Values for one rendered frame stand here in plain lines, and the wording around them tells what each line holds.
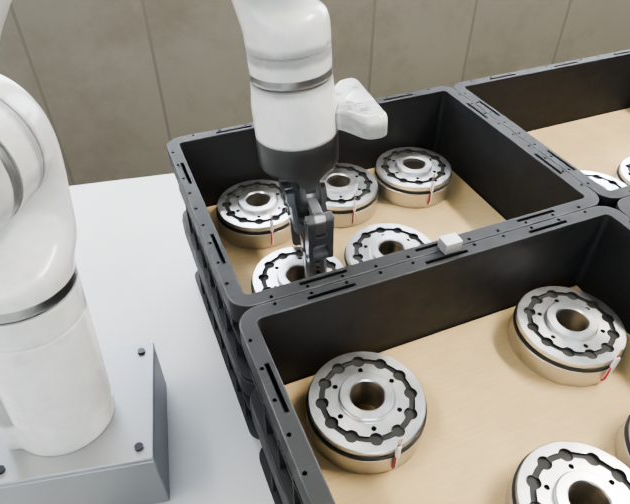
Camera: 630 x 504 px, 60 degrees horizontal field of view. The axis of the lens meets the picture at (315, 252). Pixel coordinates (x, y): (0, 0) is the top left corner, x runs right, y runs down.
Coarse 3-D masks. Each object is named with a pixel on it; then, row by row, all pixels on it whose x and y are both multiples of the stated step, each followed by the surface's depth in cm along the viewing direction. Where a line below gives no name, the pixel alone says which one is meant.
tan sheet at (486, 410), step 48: (576, 288) 61; (432, 336) 56; (480, 336) 56; (288, 384) 52; (432, 384) 52; (480, 384) 52; (528, 384) 52; (624, 384) 52; (432, 432) 48; (480, 432) 48; (528, 432) 48; (576, 432) 48; (336, 480) 45; (384, 480) 45; (432, 480) 45; (480, 480) 45
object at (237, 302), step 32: (416, 96) 74; (448, 96) 75; (224, 128) 68; (544, 160) 62; (192, 192) 58; (576, 192) 58; (512, 224) 54; (224, 256) 50; (384, 256) 50; (416, 256) 50; (224, 288) 47; (288, 288) 47
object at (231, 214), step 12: (252, 180) 71; (264, 180) 71; (228, 192) 69; (240, 192) 69; (276, 192) 69; (228, 204) 68; (228, 216) 66; (240, 216) 66; (252, 216) 66; (264, 216) 66; (276, 216) 66; (288, 216) 66; (240, 228) 64; (252, 228) 64; (264, 228) 64
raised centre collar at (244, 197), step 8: (248, 192) 68; (256, 192) 68; (264, 192) 68; (272, 192) 68; (240, 200) 67; (272, 200) 67; (240, 208) 67; (248, 208) 66; (256, 208) 66; (264, 208) 66; (272, 208) 66
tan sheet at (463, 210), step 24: (456, 192) 75; (216, 216) 71; (384, 216) 71; (408, 216) 71; (432, 216) 71; (456, 216) 71; (480, 216) 71; (288, 240) 67; (336, 240) 67; (432, 240) 67; (240, 264) 64
